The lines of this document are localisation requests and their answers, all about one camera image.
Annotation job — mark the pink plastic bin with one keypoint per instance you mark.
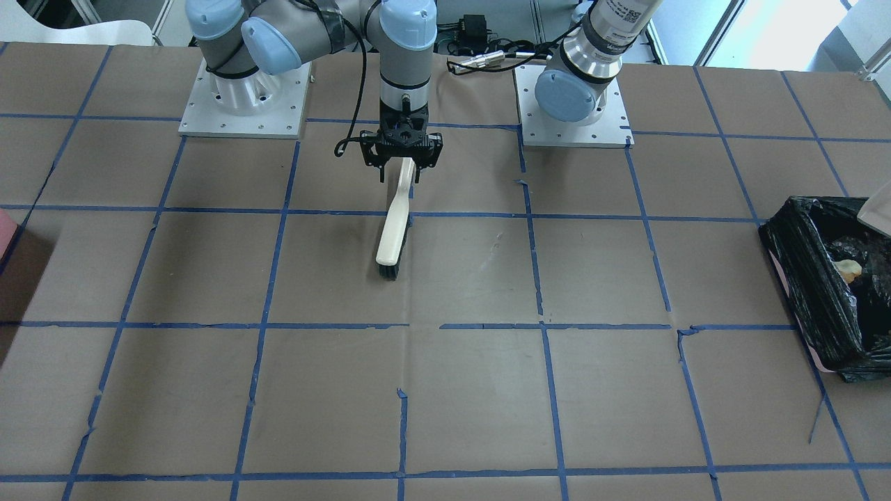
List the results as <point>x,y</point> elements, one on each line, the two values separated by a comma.
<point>9,230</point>

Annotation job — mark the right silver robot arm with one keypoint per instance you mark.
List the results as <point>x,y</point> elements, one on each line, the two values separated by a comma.
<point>253,50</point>

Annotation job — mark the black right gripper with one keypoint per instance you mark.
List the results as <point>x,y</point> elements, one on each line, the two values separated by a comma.
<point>372,151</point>

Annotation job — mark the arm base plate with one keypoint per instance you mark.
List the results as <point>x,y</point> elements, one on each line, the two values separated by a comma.
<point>257,106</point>
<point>557,109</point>

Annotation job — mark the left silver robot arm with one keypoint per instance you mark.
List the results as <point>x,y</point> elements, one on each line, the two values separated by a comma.
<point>601,31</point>

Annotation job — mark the black bag lined bin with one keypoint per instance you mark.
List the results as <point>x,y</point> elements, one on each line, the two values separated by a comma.
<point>846,327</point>

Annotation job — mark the black power adapter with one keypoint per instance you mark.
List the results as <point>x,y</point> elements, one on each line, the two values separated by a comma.
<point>472,29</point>

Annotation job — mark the beige plastic dustpan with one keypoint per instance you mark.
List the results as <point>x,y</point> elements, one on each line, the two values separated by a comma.
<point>875,213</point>

